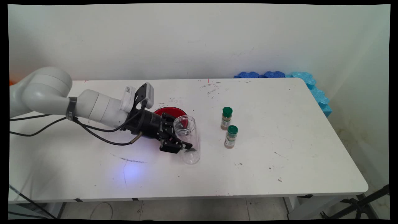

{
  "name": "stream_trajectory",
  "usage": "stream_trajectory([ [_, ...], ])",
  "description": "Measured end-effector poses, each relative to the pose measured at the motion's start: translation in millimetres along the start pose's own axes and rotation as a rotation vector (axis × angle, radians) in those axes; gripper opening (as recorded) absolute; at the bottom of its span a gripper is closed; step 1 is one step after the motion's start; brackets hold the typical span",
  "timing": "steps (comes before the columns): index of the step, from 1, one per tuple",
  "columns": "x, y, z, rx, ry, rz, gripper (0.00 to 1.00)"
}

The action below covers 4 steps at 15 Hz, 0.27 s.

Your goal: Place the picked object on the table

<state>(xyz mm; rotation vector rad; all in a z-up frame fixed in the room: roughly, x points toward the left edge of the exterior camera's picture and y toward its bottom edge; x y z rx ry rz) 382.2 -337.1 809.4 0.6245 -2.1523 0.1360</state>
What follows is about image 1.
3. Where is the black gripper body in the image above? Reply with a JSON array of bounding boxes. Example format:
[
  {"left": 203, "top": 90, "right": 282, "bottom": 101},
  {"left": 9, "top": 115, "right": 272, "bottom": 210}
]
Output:
[{"left": 124, "top": 109, "right": 165, "bottom": 140}]

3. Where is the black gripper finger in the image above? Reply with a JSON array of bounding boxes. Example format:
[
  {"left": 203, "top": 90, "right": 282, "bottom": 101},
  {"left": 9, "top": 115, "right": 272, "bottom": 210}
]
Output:
[
  {"left": 160, "top": 113, "right": 178, "bottom": 138},
  {"left": 159, "top": 133, "right": 193, "bottom": 154}
]

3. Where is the clear plastic jar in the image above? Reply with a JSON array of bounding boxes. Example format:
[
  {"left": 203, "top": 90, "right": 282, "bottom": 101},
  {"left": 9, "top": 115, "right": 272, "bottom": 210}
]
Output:
[{"left": 173, "top": 115, "right": 201, "bottom": 165}]

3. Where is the red bowl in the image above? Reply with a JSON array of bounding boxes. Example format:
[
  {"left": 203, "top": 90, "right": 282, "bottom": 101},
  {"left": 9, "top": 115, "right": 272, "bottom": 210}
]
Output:
[{"left": 153, "top": 107, "right": 188, "bottom": 128}]

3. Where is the green-capped spice bottle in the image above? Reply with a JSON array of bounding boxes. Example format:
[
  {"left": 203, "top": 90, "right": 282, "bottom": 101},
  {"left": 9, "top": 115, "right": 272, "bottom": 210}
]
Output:
[
  {"left": 220, "top": 107, "right": 233, "bottom": 130},
  {"left": 224, "top": 125, "right": 238, "bottom": 149}
]

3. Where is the white table leg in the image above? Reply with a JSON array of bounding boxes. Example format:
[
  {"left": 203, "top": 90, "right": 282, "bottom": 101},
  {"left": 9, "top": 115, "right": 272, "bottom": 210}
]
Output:
[{"left": 47, "top": 202, "right": 66, "bottom": 219}]

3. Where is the light blue foam mat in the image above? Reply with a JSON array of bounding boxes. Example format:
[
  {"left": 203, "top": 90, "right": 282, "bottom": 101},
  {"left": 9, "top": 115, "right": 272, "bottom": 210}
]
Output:
[{"left": 286, "top": 72, "right": 332, "bottom": 118}]

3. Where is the black tripod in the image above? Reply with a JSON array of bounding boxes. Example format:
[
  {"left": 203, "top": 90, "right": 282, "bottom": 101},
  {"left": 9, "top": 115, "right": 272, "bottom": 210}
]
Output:
[{"left": 320, "top": 184, "right": 390, "bottom": 220}]

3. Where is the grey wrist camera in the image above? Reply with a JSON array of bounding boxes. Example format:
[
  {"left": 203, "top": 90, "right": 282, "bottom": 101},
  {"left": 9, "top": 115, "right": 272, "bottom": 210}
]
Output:
[{"left": 134, "top": 82, "right": 155, "bottom": 110}]

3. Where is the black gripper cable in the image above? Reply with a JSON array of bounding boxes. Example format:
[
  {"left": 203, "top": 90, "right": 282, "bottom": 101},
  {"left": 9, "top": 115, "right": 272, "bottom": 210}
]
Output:
[{"left": 9, "top": 117, "right": 143, "bottom": 146}]

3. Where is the black camera cable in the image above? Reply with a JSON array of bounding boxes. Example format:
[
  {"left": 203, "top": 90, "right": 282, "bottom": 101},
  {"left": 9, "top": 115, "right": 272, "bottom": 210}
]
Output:
[{"left": 9, "top": 100, "right": 148, "bottom": 133}]

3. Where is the black velcro strap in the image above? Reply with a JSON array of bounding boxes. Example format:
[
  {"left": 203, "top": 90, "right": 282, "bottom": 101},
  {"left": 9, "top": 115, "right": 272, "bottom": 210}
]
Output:
[{"left": 66, "top": 97, "right": 77, "bottom": 121}]

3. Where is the black floor cable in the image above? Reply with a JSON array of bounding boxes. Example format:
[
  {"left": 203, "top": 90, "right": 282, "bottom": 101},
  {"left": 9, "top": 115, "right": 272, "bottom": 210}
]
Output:
[{"left": 9, "top": 184, "right": 58, "bottom": 219}]

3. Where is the white table frame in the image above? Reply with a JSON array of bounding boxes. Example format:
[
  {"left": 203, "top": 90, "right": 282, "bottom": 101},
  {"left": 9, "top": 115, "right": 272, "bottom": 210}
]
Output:
[{"left": 283, "top": 194, "right": 370, "bottom": 220}]

